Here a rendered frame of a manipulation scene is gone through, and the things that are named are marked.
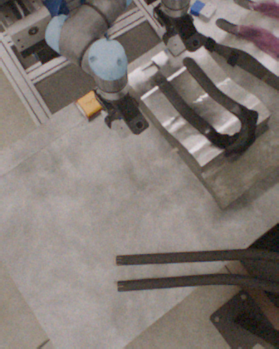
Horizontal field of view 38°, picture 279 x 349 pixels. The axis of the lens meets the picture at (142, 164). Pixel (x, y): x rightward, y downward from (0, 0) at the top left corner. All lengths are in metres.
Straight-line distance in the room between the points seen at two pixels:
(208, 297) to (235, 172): 0.95
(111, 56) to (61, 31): 0.13
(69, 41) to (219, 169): 0.59
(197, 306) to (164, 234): 0.86
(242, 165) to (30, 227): 0.66
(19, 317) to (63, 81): 1.16
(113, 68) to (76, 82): 1.24
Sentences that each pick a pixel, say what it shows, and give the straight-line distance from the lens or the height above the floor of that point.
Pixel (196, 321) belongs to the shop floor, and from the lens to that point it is 2.04.
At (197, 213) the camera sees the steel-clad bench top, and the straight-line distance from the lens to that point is 1.24.
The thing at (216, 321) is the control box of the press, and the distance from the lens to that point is 2.04.
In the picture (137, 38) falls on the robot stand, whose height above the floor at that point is 0.21.
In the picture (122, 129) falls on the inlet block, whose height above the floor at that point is 0.96.
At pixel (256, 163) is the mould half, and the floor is 0.86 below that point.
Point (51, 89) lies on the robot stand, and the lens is 2.07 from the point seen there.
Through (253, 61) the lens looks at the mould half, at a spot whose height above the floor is 0.87.
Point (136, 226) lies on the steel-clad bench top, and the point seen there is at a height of 0.80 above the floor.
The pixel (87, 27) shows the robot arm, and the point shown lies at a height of 1.28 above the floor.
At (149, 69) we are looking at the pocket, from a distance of 1.31.
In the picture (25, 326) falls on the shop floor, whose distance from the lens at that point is 2.12.
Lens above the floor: 2.02
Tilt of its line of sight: 75 degrees down
